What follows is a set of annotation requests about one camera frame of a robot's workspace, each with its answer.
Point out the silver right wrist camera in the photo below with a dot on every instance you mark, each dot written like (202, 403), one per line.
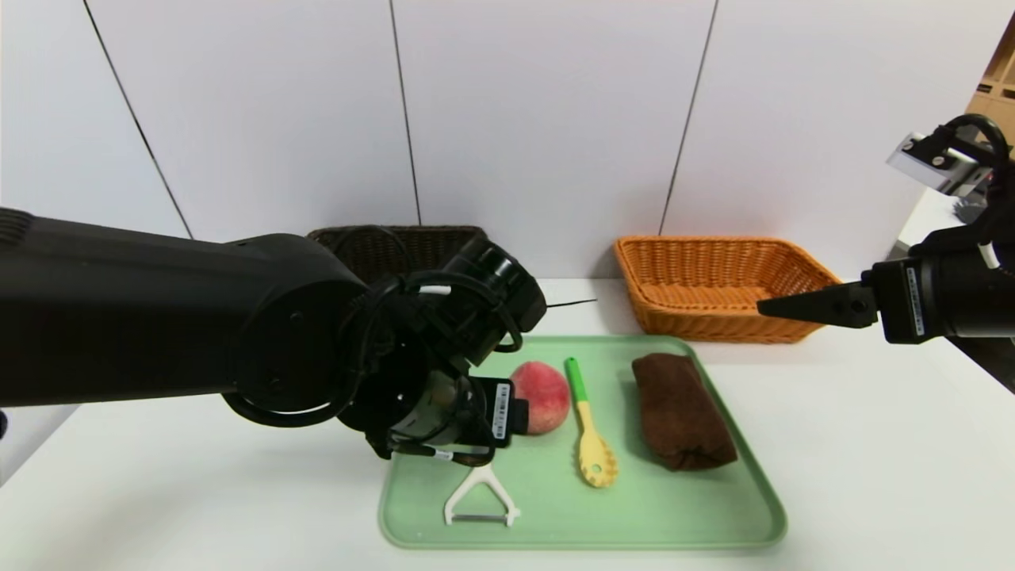
(936, 162)

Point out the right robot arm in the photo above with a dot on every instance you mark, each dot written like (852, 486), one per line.
(991, 293)

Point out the orange wicker basket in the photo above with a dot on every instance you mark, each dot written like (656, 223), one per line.
(698, 325)

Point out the white side table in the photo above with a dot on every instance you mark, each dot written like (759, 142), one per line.
(928, 222)

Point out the light green plastic tray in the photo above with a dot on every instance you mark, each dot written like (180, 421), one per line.
(674, 507)

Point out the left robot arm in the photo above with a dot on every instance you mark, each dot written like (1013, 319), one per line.
(119, 317)

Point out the dark brown wicker basket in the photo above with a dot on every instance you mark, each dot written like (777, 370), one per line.
(349, 250)

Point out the wooden shelf unit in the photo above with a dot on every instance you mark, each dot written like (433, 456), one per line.
(1001, 71)

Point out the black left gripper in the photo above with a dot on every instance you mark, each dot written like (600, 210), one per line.
(501, 410)

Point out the brown towel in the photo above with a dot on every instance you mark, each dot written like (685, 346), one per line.
(682, 412)

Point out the red peach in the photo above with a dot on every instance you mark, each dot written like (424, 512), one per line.
(549, 396)

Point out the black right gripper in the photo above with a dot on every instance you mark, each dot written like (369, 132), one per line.
(904, 304)

